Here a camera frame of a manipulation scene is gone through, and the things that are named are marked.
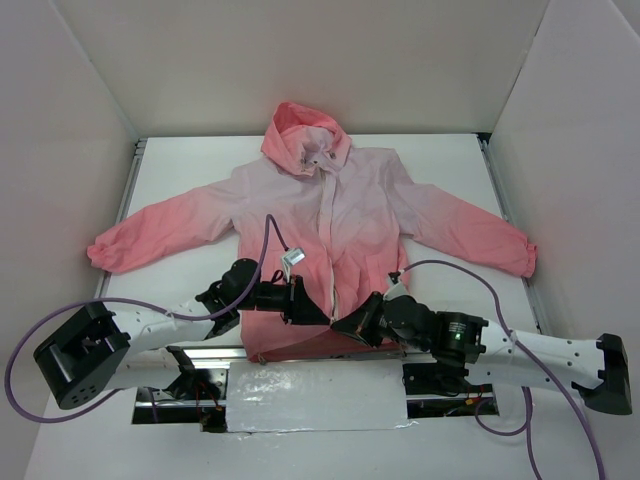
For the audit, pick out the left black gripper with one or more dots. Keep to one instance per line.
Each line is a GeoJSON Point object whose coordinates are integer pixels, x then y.
{"type": "Point", "coordinates": [292, 301]}

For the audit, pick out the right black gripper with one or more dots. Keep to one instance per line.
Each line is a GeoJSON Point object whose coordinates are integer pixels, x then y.
{"type": "Point", "coordinates": [375, 320]}

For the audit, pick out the pink hooded zip jacket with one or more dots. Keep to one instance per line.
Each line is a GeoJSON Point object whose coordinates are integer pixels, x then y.
{"type": "Point", "coordinates": [347, 208]}

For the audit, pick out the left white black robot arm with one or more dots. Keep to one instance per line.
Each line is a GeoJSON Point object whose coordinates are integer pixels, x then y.
{"type": "Point", "coordinates": [100, 349]}

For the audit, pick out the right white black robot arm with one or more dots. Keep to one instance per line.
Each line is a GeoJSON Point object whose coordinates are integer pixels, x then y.
{"type": "Point", "coordinates": [453, 353]}

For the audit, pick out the white foil-taped board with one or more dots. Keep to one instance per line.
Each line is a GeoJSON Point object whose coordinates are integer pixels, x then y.
{"type": "Point", "coordinates": [337, 395]}

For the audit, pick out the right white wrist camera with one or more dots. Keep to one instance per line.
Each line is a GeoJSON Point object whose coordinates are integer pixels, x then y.
{"type": "Point", "coordinates": [396, 286]}

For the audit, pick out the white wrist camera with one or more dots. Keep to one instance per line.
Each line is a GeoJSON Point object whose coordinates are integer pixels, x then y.
{"type": "Point", "coordinates": [396, 286]}
{"type": "Point", "coordinates": [290, 258]}

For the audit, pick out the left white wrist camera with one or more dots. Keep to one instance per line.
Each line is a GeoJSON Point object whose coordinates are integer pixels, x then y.
{"type": "Point", "coordinates": [290, 258]}

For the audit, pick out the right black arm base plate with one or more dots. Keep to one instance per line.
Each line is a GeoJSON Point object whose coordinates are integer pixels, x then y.
{"type": "Point", "coordinates": [434, 390]}

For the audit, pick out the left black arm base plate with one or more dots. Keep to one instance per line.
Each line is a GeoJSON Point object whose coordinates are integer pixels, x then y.
{"type": "Point", "coordinates": [196, 396]}

